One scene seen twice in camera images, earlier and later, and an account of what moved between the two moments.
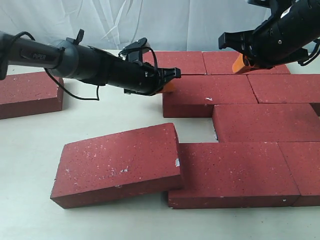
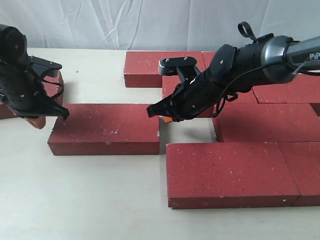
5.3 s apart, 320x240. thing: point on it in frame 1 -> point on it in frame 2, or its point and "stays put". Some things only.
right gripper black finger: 244,38 -> 164,107
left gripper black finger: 165,75 -> 51,108
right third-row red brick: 266,123 stays put
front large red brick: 233,175 stays put
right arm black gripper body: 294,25 -> 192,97
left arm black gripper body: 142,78 -> 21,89
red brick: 303,160 stays put
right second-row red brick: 286,88 stays put
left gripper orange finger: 168,87 -> 38,122
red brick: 130,164 -> 106,129
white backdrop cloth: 166,25 stays put
